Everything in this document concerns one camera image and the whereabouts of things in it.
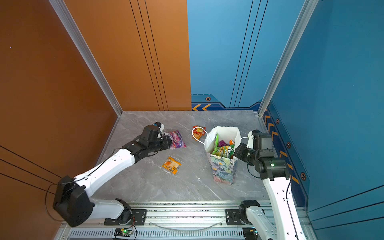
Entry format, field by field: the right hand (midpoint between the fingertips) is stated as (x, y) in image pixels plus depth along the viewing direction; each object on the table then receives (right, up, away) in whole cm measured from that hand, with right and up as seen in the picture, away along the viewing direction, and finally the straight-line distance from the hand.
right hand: (233, 148), depth 71 cm
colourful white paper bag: (-4, -10, 0) cm, 11 cm away
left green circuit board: (-53, -40, 0) cm, 66 cm away
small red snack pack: (-17, +6, +34) cm, 39 cm away
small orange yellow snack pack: (-33, -13, +19) cm, 40 cm away
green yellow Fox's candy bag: (-2, -2, +6) cm, 7 cm away
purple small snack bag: (-29, +2, +14) cm, 32 cm away
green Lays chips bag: (-8, -2, +5) cm, 10 cm away
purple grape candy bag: (-2, 0, +17) cm, 17 cm away
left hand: (-30, +3, +11) cm, 32 cm away
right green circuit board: (+8, -41, 0) cm, 41 cm away
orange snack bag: (+2, +2, +14) cm, 15 cm away
